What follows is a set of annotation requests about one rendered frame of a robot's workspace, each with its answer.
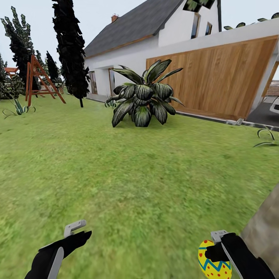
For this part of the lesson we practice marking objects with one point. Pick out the easter egg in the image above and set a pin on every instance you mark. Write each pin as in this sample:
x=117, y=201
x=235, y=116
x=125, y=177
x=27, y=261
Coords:
x=213, y=270

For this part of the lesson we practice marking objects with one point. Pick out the door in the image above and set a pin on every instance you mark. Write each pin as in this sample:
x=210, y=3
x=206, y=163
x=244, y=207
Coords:
x=93, y=82
x=112, y=82

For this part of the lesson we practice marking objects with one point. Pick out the driveway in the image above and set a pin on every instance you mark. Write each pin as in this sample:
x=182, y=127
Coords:
x=263, y=115

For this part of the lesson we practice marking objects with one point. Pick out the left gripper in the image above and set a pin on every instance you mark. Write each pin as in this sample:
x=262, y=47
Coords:
x=77, y=240

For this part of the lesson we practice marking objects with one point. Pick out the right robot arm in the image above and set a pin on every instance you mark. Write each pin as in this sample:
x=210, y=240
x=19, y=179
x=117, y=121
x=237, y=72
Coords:
x=229, y=247

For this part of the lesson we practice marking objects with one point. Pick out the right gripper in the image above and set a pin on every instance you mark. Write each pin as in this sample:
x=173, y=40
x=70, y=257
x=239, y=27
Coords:
x=214, y=253

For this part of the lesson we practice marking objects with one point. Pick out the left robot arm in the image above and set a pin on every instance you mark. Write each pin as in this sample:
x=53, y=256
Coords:
x=47, y=262

